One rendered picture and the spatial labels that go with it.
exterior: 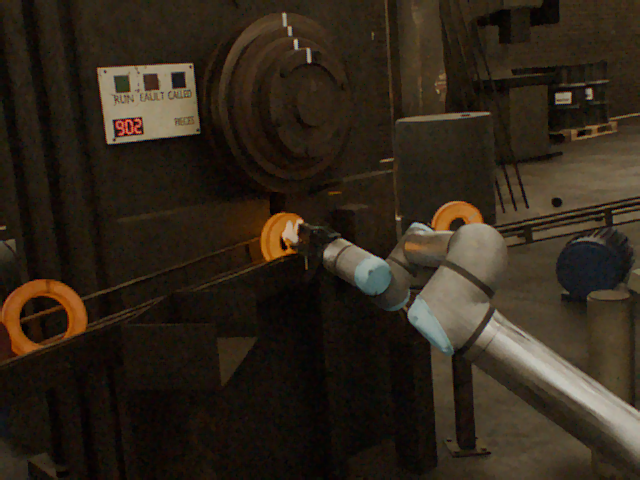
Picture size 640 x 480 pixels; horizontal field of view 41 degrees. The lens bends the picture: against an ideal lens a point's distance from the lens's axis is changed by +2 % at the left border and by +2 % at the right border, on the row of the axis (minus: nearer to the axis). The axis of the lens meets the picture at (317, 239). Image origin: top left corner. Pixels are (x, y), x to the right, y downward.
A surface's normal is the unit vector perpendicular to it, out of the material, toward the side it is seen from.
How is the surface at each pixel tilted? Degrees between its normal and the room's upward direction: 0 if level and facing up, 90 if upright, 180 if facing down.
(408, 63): 90
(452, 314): 77
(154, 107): 90
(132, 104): 90
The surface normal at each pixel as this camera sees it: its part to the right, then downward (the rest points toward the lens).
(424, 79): 0.66, 0.09
